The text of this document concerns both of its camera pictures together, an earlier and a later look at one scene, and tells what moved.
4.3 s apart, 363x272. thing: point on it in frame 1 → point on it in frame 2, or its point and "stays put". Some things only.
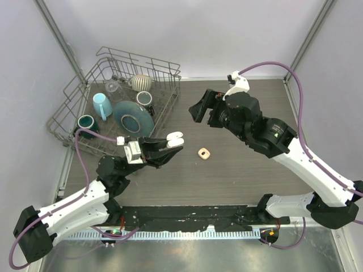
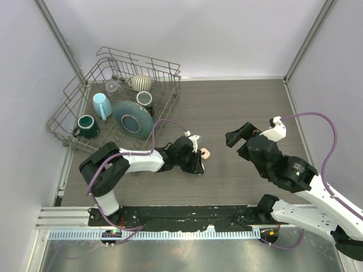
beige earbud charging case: x=203 y=153 stays put
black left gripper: x=151 y=153 → x=195 y=166
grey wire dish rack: x=118 y=98 stays put
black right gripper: x=211 y=99 → x=245 y=131
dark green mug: x=87 y=122 stays put
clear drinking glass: x=116 y=92 stays put
